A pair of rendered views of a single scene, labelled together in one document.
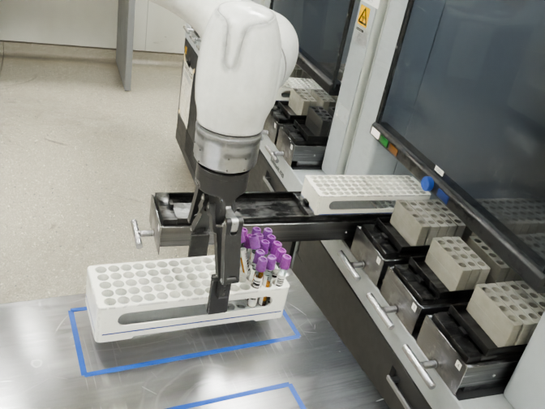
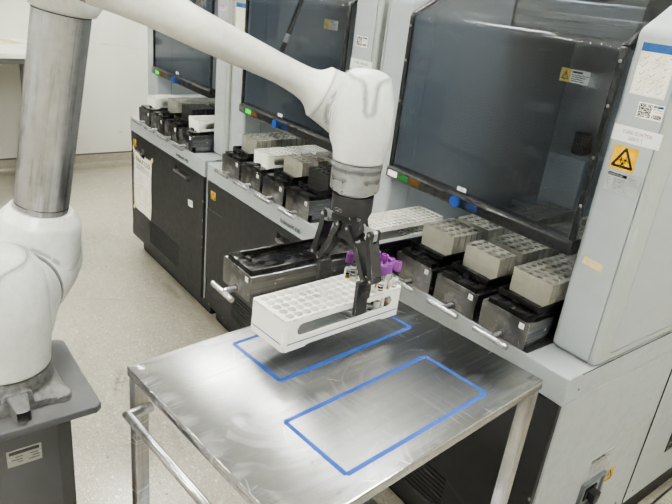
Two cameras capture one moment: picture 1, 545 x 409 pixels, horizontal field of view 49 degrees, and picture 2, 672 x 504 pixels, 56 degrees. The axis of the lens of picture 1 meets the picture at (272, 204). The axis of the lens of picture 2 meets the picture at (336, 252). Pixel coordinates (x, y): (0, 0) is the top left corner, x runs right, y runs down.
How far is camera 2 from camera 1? 49 cm
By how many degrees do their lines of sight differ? 15
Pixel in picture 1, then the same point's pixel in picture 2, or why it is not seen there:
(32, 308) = (203, 348)
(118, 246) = (118, 344)
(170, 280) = (316, 297)
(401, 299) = (457, 295)
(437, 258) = (474, 258)
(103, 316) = (288, 328)
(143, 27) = not seen: hidden behind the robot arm
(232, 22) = (367, 82)
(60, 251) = not seen: hidden behind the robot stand
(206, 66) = (349, 116)
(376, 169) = (393, 205)
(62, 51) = not seen: outside the picture
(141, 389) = (328, 380)
